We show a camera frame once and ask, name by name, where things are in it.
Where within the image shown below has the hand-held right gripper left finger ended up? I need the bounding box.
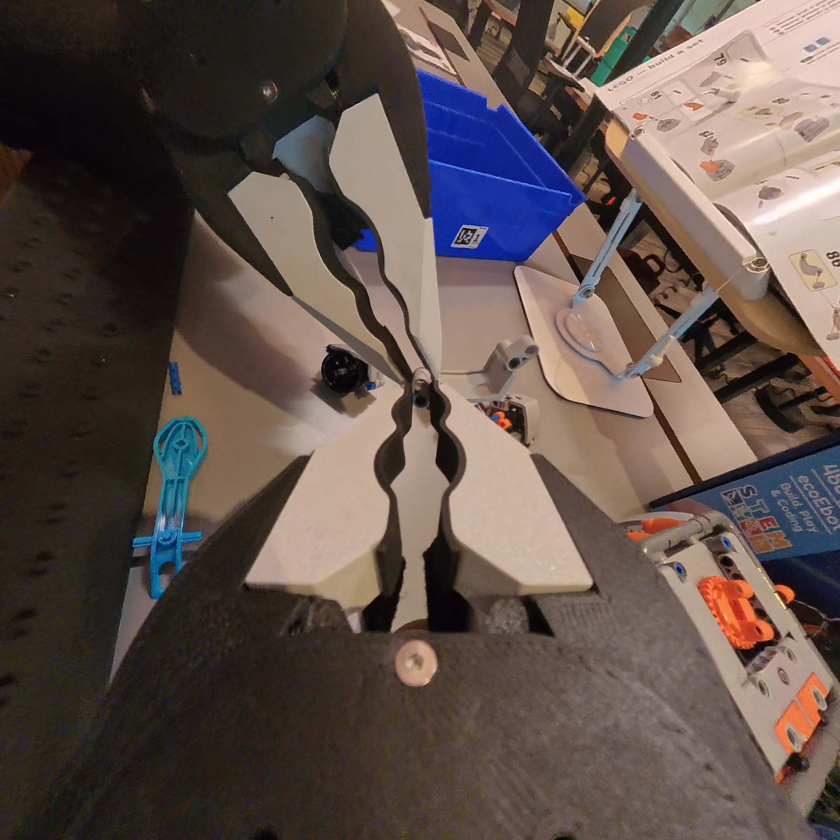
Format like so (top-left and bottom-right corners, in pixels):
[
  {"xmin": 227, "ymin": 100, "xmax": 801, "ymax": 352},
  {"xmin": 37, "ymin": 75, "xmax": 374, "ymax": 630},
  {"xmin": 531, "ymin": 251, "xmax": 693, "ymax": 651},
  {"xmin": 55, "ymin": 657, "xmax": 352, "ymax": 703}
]
[{"xmin": 247, "ymin": 385, "xmax": 410, "ymax": 611}]

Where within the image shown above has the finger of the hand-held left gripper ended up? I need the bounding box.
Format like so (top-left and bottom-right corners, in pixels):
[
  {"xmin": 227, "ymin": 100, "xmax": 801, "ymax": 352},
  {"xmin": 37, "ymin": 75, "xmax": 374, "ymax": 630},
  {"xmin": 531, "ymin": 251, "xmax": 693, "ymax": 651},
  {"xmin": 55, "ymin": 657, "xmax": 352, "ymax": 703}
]
[
  {"xmin": 326, "ymin": 90, "xmax": 447, "ymax": 379},
  {"xmin": 226, "ymin": 168, "xmax": 418, "ymax": 385}
]

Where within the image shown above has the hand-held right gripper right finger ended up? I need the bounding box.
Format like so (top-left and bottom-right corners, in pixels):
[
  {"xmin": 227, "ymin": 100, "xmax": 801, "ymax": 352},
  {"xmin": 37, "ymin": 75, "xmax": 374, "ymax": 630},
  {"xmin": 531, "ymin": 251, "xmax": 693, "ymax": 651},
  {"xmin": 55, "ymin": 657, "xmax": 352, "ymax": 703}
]
[{"xmin": 423, "ymin": 384, "xmax": 594, "ymax": 615}]

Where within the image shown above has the grey axle connector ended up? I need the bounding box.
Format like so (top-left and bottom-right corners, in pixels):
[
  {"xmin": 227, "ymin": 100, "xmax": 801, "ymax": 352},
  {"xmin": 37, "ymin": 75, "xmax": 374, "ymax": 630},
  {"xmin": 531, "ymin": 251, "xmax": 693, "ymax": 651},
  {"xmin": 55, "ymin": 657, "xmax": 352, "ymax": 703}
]
[{"xmin": 489, "ymin": 335, "xmax": 540, "ymax": 378}]

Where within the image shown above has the person's left forearm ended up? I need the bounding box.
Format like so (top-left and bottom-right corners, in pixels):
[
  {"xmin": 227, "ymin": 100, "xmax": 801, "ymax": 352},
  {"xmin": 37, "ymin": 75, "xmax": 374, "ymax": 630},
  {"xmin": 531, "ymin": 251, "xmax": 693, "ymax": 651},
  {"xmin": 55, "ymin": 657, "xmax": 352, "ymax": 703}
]
[{"xmin": 0, "ymin": 0, "xmax": 165, "ymax": 165}]

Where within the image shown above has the small grey orange brick assembly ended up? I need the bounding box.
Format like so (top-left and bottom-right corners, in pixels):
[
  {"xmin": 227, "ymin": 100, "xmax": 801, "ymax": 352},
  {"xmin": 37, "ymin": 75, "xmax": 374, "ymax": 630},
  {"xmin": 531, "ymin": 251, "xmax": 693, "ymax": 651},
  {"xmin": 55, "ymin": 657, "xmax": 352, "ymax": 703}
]
[{"xmin": 470, "ymin": 394, "xmax": 542, "ymax": 450}]

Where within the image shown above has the blue storage bin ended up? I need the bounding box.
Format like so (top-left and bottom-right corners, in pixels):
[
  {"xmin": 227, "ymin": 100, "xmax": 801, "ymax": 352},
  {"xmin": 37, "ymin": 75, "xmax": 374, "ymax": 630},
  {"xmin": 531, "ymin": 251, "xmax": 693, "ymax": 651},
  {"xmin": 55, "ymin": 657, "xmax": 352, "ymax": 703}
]
[{"xmin": 352, "ymin": 69, "xmax": 588, "ymax": 263}]

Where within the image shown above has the light blue paddle piece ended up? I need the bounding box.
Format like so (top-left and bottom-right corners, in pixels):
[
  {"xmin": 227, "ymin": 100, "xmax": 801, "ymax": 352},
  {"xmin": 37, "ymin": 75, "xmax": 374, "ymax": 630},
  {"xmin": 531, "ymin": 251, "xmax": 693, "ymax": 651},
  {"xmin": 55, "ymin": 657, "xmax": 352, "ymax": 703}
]
[{"xmin": 132, "ymin": 416, "xmax": 211, "ymax": 601}]

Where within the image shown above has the large grey tracked brick vehicle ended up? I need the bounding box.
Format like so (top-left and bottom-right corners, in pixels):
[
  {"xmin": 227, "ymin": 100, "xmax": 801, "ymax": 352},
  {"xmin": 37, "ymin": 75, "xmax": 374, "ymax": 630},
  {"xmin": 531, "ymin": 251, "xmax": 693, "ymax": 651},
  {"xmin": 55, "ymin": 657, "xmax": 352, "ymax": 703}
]
[{"xmin": 624, "ymin": 510, "xmax": 840, "ymax": 788}]

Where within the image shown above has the black dimpled foam mat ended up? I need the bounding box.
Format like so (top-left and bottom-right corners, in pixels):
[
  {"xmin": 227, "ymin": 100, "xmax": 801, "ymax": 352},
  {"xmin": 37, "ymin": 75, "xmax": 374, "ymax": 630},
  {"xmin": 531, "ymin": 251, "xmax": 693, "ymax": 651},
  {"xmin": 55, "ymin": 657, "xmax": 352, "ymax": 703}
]
[{"xmin": 0, "ymin": 145, "xmax": 198, "ymax": 840}]

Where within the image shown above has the blue cardboard box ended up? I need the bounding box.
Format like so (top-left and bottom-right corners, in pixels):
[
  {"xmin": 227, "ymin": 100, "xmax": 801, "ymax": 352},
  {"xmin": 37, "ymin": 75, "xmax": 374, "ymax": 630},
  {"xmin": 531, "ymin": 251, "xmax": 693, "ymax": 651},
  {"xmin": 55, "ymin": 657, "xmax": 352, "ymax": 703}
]
[{"xmin": 650, "ymin": 440, "xmax": 840, "ymax": 568}]

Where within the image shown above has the white stand platform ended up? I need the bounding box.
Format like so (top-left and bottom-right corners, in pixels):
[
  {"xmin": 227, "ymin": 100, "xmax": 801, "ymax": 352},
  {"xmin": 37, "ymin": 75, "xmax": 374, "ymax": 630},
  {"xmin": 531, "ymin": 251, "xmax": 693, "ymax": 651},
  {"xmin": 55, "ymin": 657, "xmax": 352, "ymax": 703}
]
[{"xmin": 607, "ymin": 116, "xmax": 775, "ymax": 305}]

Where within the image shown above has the instruction booklet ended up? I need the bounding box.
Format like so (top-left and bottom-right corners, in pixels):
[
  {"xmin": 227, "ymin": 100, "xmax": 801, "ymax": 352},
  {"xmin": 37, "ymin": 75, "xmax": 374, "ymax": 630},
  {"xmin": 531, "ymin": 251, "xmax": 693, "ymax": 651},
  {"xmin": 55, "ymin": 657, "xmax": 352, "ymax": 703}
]
[{"xmin": 591, "ymin": 0, "xmax": 840, "ymax": 375}]

